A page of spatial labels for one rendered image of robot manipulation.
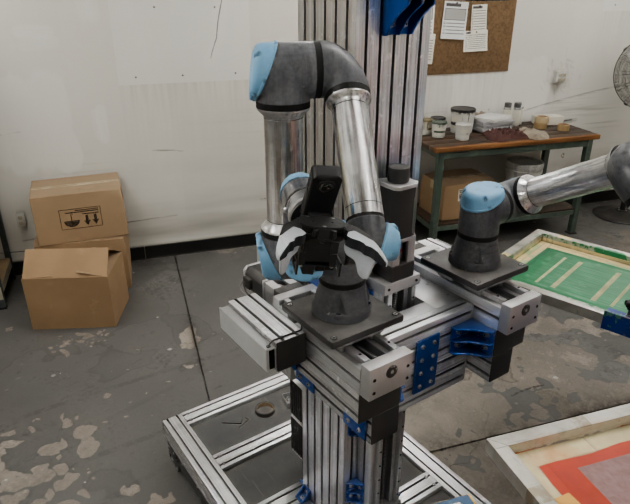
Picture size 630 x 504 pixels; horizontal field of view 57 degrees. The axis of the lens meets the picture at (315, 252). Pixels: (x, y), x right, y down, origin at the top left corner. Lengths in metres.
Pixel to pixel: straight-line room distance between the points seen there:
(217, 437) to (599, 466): 1.62
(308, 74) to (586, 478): 1.12
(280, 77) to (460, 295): 0.89
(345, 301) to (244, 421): 1.45
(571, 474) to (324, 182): 1.02
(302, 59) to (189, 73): 3.31
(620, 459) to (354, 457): 0.83
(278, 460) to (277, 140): 1.62
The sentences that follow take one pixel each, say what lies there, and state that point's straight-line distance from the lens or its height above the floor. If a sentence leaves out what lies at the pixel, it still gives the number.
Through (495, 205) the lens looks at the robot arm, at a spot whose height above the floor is 1.45.
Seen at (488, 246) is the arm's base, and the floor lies 1.33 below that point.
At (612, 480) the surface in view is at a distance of 1.63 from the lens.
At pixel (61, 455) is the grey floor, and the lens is 3.14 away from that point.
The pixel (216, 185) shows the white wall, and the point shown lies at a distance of 4.72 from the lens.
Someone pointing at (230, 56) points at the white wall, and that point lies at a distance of 4.54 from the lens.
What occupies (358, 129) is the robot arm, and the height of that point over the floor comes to 1.75.
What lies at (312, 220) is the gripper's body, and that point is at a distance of 0.89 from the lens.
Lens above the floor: 2.02
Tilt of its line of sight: 25 degrees down
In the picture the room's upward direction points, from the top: straight up
